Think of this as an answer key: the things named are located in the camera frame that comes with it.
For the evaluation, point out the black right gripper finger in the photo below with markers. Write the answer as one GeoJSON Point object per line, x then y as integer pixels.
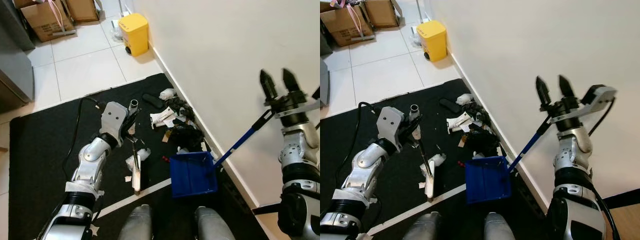
{"type": "Point", "coordinates": [567, 89]}
{"type": "Point", "coordinates": [543, 91]}
{"type": "Point", "coordinates": [291, 84]}
{"type": "Point", "coordinates": [268, 86]}

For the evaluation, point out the black-shaft broom with white head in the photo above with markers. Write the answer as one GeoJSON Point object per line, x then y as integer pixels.
{"type": "Point", "coordinates": [136, 175]}
{"type": "Point", "coordinates": [430, 182]}

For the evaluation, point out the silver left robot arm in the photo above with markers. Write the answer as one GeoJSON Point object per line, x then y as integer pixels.
{"type": "Point", "coordinates": [367, 162]}
{"type": "Point", "coordinates": [90, 165]}

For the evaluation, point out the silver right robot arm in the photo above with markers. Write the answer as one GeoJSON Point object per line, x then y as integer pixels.
{"type": "Point", "coordinates": [297, 155]}
{"type": "Point", "coordinates": [570, 150]}

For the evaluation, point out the black floor mat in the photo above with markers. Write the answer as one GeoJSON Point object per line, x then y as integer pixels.
{"type": "Point", "coordinates": [345, 130]}
{"type": "Point", "coordinates": [40, 150]}

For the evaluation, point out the black floor threshold strip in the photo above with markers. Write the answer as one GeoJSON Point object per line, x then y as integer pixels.
{"type": "Point", "coordinates": [265, 209]}
{"type": "Point", "coordinates": [620, 198]}

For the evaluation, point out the grey metal cabinet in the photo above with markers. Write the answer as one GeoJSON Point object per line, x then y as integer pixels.
{"type": "Point", "coordinates": [324, 80]}
{"type": "Point", "coordinates": [12, 65]}

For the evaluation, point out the black oblong object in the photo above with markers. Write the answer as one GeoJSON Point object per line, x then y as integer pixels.
{"type": "Point", "coordinates": [450, 105]}
{"type": "Point", "coordinates": [152, 101]}

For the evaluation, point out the crumpled clear plastic bottle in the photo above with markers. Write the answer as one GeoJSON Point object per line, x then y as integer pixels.
{"type": "Point", "coordinates": [437, 160]}
{"type": "Point", "coordinates": [142, 155]}

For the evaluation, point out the white crumpled paper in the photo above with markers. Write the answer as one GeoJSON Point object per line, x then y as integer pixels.
{"type": "Point", "coordinates": [162, 119]}
{"type": "Point", "coordinates": [459, 123]}

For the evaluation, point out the brown paper scrap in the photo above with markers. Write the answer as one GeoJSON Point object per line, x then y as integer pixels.
{"type": "Point", "coordinates": [166, 136]}
{"type": "Point", "coordinates": [462, 142]}

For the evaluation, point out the white crumpled tissue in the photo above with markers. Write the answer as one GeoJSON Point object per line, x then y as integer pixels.
{"type": "Point", "coordinates": [464, 99]}
{"type": "Point", "coordinates": [167, 94]}

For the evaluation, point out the white tape strip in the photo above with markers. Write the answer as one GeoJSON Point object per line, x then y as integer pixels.
{"type": "Point", "coordinates": [445, 196]}
{"type": "Point", "coordinates": [150, 191]}

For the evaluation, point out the cardboard box with pink ribbon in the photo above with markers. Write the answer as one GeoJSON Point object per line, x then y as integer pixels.
{"type": "Point", "coordinates": [342, 26]}
{"type": "Point", "coordinates": [42, 22]}

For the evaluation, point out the yellow plastic waste bin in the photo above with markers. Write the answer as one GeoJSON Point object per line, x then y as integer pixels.
{"type": "Point", "coordinates": [134, 34]}
{"type": "Point", "coordinates": [432, 41]}

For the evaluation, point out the grey left robot leg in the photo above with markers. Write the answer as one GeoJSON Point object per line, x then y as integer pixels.
{"type": "Point", "coordinates": [422, 229]}
{"type": "Point", "coordinates": [135, 225]}

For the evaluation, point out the grey robot leg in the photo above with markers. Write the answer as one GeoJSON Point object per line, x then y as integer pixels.
{"type": "Point", "coordinates": [135, 225]}
{"type": "Point", "coordinates": [212, 227]}
{"type": "Point", "coordinates": [422, 229]}
{"type": "Point", "coordinates": [502, 230]}

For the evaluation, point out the plain brown cardboard box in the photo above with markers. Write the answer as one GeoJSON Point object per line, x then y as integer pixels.
{"type": "Point", "coordinates": [82, 10]}
{"type": "Point", "coordinates": [381, 14]}

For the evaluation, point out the grey right robot leg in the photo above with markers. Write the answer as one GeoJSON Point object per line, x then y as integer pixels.
{"type": "Point", "coordinates": [502, 230]}
{"type": "Point", "coordinates": [212, 227]}

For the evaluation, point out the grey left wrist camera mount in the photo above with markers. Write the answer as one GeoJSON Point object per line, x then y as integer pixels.
{"type": "Point", "coordinates": [112, 117]}
{"type": "Point", "coordinates": [389, 122]}

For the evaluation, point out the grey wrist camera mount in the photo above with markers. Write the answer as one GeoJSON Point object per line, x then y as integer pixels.
{"type": "Point", "coordinates": [597, 97]}
{"type": "Point", "coordinates": [112, 117]}
{"type": "Point", "coordinates": [305, 106]}
{"type": "Point", "coordinates": [389, 122]}

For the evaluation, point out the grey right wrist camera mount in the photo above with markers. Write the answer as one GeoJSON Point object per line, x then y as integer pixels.
{"type": "Point", "coordinates": [305, 106]}
{"type": "Point", "coordinates": [597, 97]}

